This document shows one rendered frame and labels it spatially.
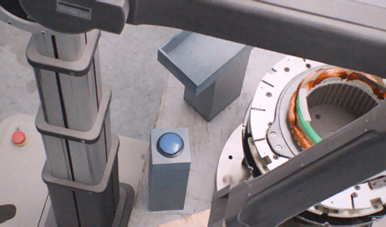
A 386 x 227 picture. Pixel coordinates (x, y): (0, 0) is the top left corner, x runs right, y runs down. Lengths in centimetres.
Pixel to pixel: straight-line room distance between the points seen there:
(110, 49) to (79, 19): 202
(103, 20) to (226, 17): 11
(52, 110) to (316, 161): 74
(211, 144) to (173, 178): 25
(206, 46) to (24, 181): 88
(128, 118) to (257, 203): 167
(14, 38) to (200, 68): 134
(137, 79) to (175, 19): 197
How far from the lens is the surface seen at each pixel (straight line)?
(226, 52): 160
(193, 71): 157
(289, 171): 98
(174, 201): 166
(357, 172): 93
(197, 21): 76
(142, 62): 276
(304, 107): 141
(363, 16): 77
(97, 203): 193
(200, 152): 177
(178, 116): 180
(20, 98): 272
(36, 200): 229
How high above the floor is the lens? 239
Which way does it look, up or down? 63 degrees down
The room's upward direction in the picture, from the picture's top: 7 degrees clockwise
